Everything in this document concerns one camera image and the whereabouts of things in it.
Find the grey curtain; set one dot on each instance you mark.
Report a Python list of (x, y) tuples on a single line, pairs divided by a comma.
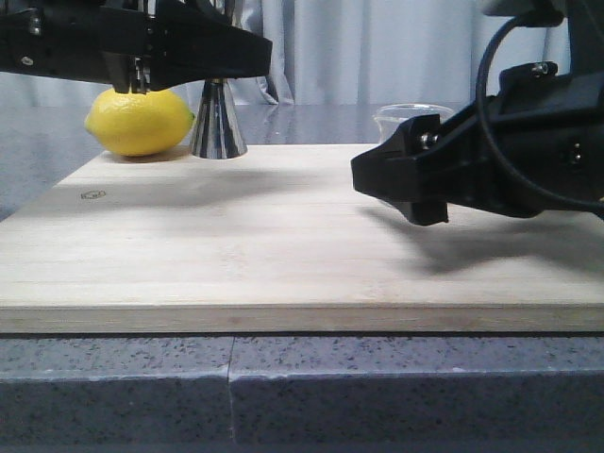
[(330, 53)]

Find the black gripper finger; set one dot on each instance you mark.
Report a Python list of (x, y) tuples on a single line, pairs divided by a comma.
[(199, 40)]

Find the clear glass beaker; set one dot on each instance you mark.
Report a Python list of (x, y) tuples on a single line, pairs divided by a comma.
[(389, 118)]

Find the light wooden cutting board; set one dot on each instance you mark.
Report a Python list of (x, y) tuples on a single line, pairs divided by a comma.
[(278, 240)]

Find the yellow lemon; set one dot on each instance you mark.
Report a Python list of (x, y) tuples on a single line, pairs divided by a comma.
[(138, 125)]

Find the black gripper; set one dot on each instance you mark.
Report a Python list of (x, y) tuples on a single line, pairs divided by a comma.
[(537, 145), (94, 41)]

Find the steel double jigger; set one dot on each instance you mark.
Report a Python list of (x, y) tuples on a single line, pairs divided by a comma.
[(216, 133)]

